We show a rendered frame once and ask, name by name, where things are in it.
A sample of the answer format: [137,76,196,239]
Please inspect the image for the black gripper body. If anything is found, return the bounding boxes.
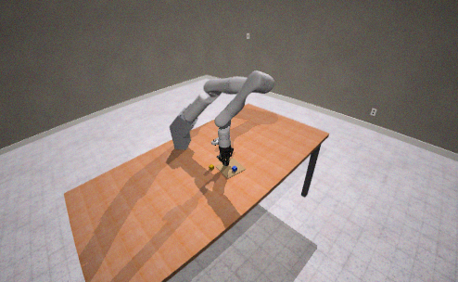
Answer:
[219,146,231,157]

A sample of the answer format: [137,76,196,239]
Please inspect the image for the tan flat mat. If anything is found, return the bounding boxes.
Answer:
[217,158,246,179]

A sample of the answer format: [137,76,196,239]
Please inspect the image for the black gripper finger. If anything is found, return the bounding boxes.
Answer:
[216,153,226,166]
[226,147,234,161]

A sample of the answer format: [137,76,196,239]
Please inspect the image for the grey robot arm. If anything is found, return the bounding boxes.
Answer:
[184,71,274,147]

